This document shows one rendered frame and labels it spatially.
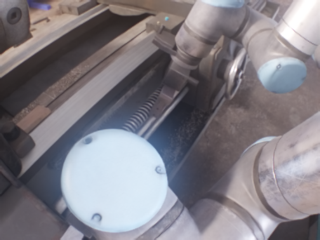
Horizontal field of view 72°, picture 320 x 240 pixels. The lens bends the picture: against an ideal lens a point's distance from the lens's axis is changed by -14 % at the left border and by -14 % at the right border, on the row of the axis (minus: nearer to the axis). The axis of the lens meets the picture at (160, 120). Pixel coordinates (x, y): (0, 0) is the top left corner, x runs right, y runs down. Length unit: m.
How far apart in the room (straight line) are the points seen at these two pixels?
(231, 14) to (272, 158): 0.38
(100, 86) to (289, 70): 0.44
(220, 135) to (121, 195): 1.45
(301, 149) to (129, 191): 0.14
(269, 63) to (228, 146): 1.16
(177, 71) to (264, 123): 1.27
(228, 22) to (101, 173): 0.43
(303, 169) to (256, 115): 1.62
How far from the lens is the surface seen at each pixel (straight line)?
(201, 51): 0.58
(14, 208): 0.52
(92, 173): 0.21
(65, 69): 0.96
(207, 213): 0.26
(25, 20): 0.59
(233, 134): 1.65
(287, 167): 0.22
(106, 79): 0.67
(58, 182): 0.70
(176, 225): 0.23
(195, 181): 1.42
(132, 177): 0.21
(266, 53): 0.49
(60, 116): 0.60
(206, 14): 0.54
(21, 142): 0.53
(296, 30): 0.47
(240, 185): 0.27
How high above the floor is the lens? 1.25
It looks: 48 degrees down
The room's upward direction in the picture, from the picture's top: 1 degrees counter-clockwise
